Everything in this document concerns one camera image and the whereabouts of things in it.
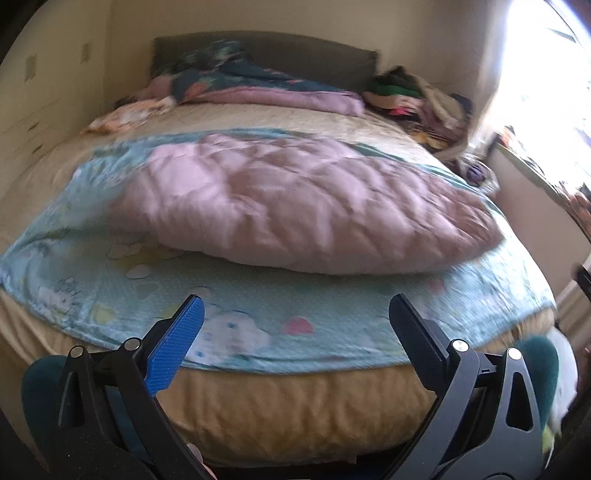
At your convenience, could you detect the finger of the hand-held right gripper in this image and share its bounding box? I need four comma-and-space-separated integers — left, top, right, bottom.
573, 262, 591, 298

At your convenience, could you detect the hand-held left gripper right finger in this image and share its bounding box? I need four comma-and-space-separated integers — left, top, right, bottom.
389, 294, 544, 480

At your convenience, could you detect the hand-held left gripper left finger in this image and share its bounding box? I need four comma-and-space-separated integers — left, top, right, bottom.
48, 294, 206, 480

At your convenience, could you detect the pink quilted jacket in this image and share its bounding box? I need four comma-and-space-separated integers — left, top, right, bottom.
108, 133, 505, 277

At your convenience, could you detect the plastic bag of clothes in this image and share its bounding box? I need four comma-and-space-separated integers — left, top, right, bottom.
462, 154, 499, 185

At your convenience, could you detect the pile of assorted clothes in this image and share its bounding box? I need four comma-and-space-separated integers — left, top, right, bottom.
362, 67, 474, 153

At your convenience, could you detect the person's right leg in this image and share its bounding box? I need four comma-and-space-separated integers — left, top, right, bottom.
517, 336, 560, 416

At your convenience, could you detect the person's leg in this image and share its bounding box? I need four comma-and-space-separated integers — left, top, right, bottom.
21, 355, 70, 444
517, 336, 560, 416

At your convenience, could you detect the light blue cartoon blanket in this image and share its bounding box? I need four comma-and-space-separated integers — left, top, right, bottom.
0, 128, 557, 374

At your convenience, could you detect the bed with beige sheet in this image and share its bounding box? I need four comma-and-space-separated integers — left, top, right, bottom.
0, 97, 561, 467

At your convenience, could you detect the cluttered windowsill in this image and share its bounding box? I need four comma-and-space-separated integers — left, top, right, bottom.
492, 129, 591, 222

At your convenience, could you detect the person's left leg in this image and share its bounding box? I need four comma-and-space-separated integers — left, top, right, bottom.
21, 355, 70, 444

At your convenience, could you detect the cream curtain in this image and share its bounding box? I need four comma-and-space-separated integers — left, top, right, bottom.
443, 0, 509, 162

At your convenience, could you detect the bright window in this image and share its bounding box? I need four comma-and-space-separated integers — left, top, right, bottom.
503, 0, 591, 153

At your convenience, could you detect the peach patterned cloth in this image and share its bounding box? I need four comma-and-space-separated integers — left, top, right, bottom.
81, 97, 176, 136

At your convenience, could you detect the pink pillow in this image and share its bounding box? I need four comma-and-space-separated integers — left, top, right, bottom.
134, 76, 176, 100

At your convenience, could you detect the dark floral quilt pink lining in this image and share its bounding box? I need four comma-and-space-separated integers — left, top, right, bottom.
171, 41, 365, 116

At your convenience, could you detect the cream wardrobe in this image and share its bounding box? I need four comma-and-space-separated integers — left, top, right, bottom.
0, 14, 109, 185

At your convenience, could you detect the grey upholstered headboard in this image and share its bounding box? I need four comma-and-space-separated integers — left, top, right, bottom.
152, 31, 382, 93

